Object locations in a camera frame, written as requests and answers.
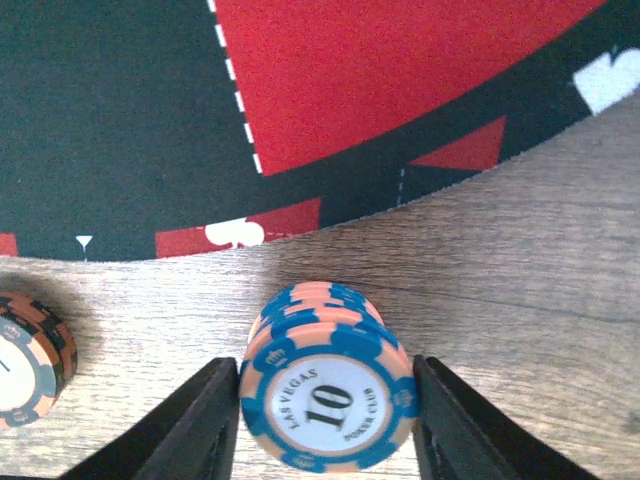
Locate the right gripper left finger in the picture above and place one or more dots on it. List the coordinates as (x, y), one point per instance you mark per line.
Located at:
(190, 435)

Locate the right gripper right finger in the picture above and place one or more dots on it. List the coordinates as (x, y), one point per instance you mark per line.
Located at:
(459, 434)

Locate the blue white poker chip stack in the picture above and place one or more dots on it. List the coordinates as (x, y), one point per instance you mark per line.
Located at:
(325, 386)

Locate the orange brown poker chip stack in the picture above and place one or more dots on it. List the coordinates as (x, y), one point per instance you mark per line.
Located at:
(39, 359)

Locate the round red black poker mat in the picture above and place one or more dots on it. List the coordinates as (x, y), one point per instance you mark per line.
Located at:
(133, 130)

